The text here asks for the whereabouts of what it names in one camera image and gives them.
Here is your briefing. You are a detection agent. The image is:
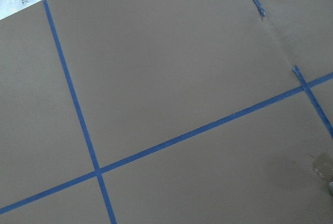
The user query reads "steel cocktail jigger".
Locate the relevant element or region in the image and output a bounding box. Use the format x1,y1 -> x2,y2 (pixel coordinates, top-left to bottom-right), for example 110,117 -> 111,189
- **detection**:
327,179 -> 333,196

